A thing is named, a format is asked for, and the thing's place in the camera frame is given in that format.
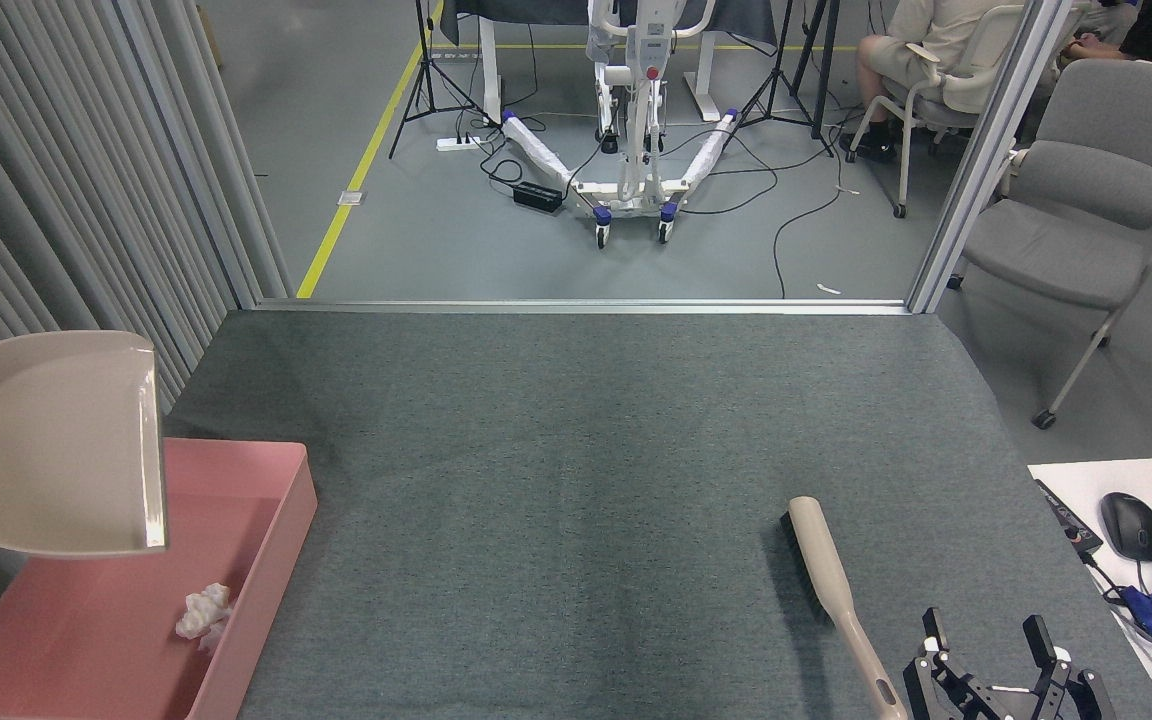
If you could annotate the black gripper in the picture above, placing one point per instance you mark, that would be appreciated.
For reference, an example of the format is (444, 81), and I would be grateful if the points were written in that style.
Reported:
(1006, 708)

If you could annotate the beige hand brush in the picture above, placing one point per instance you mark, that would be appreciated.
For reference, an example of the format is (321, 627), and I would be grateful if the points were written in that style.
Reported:
(821, 560)

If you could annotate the white paper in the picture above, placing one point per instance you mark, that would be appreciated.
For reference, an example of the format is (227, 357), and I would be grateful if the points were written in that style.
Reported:
(204, 612)

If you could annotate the beige plastic dustpan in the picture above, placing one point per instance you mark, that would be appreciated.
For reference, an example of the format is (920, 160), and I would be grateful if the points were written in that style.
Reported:
(46, 450)

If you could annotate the pink plastic bin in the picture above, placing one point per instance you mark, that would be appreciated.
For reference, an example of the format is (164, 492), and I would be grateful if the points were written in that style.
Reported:
(96, 640)

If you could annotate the flat black box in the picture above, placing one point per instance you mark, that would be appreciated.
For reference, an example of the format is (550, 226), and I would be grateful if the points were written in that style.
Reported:
(1066, 515)

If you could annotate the black computer mouse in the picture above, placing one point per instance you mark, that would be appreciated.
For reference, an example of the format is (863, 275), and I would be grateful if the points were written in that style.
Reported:
(1131, 525)

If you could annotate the white side table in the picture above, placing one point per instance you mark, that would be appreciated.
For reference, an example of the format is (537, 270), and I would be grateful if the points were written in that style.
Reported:
(1151, 470)

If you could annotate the grey padded chair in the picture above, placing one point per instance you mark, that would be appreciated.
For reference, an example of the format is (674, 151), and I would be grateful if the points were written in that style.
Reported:
(1066, 250)

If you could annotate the white office chair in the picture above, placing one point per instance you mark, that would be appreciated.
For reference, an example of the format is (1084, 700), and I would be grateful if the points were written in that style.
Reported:
(976, 90)

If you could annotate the white wheeled stand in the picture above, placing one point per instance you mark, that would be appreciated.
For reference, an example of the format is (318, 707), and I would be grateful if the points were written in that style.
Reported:
(631, 150)

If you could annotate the black tripod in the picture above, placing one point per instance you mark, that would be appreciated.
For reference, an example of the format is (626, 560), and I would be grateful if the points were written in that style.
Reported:
(786, 60)
(426, 60)

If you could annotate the black power adapter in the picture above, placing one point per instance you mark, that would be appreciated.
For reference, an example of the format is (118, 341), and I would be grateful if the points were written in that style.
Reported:
(538, 196)

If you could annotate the white power strip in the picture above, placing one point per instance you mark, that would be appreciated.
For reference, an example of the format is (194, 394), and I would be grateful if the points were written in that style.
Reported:
(458, 143)

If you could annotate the metal floor plate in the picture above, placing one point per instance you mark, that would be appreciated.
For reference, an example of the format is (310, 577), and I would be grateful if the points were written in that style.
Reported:
(351, 198)

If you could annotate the grey ribbed curtain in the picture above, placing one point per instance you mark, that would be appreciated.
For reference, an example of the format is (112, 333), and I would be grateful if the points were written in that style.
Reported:
(36, 200)

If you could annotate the silver post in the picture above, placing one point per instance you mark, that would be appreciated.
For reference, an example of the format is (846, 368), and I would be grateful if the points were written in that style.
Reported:
(986, 150)

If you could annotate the silver table edge rail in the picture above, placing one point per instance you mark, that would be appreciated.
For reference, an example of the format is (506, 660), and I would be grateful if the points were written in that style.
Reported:
(586, 305)

